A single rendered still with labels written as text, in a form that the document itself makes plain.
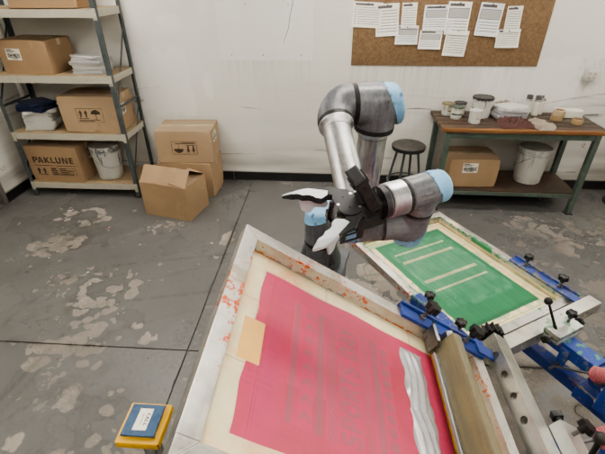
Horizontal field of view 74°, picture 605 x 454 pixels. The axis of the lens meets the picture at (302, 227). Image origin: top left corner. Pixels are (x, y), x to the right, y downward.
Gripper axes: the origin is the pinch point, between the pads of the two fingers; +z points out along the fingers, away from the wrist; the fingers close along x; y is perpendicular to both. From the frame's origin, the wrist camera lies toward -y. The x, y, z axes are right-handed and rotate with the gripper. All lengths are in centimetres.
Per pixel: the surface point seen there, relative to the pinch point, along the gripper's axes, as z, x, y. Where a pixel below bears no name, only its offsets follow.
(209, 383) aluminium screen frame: 22.9, -20.5, 8.6
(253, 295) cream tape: 9.5, -0.1, 20.7
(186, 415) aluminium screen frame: 27.0, -24.9, 6.2
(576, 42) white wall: -380, 206, 98
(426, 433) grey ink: -16, -36, 37
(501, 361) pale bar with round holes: -54, -26, 53
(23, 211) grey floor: 161, 335, 253
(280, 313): 4.9, -4.6, 23.7
